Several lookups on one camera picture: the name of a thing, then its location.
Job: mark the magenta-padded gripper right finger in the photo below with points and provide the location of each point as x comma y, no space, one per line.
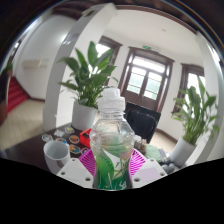
138,163

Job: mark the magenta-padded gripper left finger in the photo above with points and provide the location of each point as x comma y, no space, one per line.
87,163

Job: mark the clear bottle with green label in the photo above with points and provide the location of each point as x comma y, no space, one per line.
111,140

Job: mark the small round printed disc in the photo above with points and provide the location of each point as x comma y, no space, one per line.
75,149
74,139
69,130

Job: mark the red box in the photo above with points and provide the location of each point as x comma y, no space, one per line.
85,137

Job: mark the dark grey rounded device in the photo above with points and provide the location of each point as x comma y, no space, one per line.
168,166

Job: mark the white mug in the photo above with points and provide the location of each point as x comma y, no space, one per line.
55,156

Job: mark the black chair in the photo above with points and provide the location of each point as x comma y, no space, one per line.
143,121

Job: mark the green plant in white pot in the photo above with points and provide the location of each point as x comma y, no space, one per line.
83,116
181,151

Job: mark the brown glazed double door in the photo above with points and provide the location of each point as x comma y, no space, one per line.
146,80

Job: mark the brown framed window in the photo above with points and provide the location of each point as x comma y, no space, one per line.
191,80
101,48

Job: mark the green exit sign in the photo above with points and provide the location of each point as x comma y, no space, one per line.
146,47

